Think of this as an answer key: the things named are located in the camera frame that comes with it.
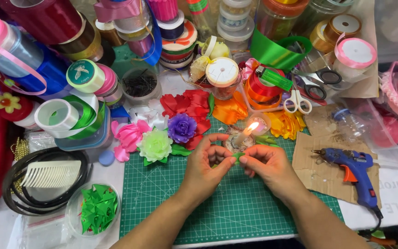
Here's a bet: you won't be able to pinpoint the person's left hand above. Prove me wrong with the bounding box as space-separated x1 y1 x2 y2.
180 133 237 207

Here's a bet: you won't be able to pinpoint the person's right hand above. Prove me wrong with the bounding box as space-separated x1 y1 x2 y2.
239 145 311 209

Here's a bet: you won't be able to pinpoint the green ribbon leaf cluster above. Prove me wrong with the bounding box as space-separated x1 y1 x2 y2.
254 135 280 148

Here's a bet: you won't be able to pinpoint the brown shell candle dish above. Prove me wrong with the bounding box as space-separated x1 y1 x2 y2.
221 125 256 155

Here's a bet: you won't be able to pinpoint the purple ribbon flower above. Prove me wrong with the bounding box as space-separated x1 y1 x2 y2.
167 113 198 144

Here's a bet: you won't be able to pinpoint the lit white candle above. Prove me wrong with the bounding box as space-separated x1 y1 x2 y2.
234 122 260 146

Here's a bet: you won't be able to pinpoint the green cutting mat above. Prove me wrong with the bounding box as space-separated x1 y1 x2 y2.
120 114 345 246

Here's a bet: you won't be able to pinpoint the brown cardboard sheet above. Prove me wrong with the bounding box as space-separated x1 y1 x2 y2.
292 104 383 208

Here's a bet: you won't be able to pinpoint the heap of yellow ribbon petals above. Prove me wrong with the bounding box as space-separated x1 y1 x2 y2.
265 110 307 141

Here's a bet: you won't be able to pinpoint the small glass of beads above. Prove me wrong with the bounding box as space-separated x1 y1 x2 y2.
247 112 272 136

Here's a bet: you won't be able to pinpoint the pale green ribbon flower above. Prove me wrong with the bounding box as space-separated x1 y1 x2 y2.
137 129 193 167

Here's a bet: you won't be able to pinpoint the heap of orange ribbon petals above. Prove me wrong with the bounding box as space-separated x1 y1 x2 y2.
213 92 249 126

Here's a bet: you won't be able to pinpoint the heap of red ribbon petals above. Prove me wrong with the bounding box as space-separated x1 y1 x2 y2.
160 89 213 151

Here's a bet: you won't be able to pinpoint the heap of white ribbon petals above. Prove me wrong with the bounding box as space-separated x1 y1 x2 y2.
128 98 169 131

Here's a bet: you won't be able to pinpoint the pink ribbon flower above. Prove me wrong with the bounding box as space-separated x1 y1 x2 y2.
111 119 153 163

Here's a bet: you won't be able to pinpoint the blue hot glue gun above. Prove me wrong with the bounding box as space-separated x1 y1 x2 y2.
311 148 383 210

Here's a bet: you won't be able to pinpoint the orange ribbon roll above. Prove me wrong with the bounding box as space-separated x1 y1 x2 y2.
243 64 287 108

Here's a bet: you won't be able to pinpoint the clear glass jar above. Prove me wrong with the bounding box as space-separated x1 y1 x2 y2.
208 74 243 101

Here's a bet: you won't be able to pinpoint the clear plastic bottle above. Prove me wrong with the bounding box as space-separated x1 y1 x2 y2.
332 107 370 139

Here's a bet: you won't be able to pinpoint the blue round felt piece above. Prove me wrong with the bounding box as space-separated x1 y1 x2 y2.
98 149 116 166

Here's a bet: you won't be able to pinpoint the green lighter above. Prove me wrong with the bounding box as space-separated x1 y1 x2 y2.
254 66 294 92

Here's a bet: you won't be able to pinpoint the clear jar of black pins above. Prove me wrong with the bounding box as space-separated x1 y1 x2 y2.
120 67 162 105

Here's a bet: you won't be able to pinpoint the pile of green ribbon leaves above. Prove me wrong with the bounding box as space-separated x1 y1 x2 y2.
80 184 119 235

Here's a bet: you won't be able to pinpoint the blue-lidded plastic box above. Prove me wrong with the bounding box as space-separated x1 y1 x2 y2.
55 104 112 151

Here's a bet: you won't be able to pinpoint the clear plastic bag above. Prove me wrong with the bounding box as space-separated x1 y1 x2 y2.
337 98 398 167

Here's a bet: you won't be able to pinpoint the wide green ribbon strip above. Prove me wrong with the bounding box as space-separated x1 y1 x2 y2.
250 27 313 72

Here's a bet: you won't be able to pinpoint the pink ribbon spool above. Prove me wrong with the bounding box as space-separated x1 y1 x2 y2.
94 63 123 106

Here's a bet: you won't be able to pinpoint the clear plastic bowl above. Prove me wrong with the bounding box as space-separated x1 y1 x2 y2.
64 182 121 239

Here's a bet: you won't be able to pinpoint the stack of mixed ribbon rolls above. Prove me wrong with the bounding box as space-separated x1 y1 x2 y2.
147 0 198 70

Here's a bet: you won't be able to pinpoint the pale pink ribbon roll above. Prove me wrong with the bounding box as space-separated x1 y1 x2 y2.
333 37 378 83

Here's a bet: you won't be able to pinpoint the white plastic comb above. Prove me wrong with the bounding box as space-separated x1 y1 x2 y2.
20 160 82 189

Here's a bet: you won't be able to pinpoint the mint green ribbon spool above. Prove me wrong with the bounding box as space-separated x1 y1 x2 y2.
66 59 106 94

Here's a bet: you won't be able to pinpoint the green ribbon on white spool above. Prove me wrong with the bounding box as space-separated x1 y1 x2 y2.
34 92 107 139

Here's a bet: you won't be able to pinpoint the stack of clear bead jars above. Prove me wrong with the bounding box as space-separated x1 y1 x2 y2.
216 0 255 52

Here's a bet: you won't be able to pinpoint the orange-lidded clear jar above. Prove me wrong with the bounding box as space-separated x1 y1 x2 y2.
256 0 311 41

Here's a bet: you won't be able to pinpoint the gold ribbon roll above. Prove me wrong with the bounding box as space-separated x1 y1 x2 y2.
310 14 363 53

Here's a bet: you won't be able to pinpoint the clear zip bag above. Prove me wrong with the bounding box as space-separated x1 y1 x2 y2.
11 213 72 249

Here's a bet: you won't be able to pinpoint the brown and gold ribbon rolls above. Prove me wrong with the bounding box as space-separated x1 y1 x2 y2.
51 12 116 67

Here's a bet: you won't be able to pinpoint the large blue ribbon roll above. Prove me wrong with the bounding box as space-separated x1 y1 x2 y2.
11 41 73 97

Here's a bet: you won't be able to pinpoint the bundle of black headbands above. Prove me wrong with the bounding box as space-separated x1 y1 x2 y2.
2 147 93 217

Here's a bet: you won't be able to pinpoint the yellow fabric flower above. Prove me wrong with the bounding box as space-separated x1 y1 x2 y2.
0 92 22 114

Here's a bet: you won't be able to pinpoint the dark red ribbon roll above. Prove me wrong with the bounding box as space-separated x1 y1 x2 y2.
0 0 84 46

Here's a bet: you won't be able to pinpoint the light blue ribbon roll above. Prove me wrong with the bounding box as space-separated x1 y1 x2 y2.
0 13 47 96

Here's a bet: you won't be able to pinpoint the white-handled scissors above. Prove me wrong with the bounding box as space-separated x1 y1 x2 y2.
283 74 313 115

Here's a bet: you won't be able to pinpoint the black-handled scissors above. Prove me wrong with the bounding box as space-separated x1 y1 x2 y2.
290 67 343 101

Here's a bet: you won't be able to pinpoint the black glue gun cable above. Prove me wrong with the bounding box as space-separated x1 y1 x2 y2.
358 206 384 237

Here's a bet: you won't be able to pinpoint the orange-handled pliers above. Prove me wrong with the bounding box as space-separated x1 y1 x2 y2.
358 228 397 247

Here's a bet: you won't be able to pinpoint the gold bead chain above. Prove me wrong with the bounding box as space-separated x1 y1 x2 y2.
10 138 30 194

